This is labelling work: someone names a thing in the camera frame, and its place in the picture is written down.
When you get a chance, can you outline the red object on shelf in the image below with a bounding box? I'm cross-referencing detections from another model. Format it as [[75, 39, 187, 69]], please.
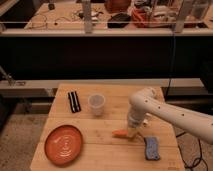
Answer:
[[131, 8, 148, 28]]

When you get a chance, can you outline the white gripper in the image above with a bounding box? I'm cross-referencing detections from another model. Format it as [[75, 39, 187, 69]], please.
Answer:
[[127, 114, 143, 138]]

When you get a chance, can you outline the orange plate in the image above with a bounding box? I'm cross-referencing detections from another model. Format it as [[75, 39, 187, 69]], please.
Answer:
[[44, 125, 83, 166]]

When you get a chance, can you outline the clear plastic cup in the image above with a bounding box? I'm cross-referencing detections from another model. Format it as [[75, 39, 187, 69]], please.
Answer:
[[88, 93, 105, 116]]

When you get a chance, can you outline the black floor cable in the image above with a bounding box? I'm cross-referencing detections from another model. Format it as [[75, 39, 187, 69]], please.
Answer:
[[175, 131, 210, 171]]

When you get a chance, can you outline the metal clamp bracket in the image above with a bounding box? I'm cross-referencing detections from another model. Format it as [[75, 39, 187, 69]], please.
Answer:
[[0, 65, 26, 86]]

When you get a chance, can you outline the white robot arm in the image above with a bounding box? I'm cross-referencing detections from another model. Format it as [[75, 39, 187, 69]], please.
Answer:
[[127, 87, 213, 144]]

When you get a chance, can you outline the blue sponge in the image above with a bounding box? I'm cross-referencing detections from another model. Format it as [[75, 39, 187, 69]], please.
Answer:
[[144, 137, 160, 161]]

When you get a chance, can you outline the black rectangular bar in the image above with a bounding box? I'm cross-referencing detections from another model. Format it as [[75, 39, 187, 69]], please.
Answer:
[[68, 91, 81, 113]]

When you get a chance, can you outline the black bowl on shelf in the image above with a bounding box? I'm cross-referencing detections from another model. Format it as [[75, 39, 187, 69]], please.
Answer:
[[107, 13, 131, 28]]

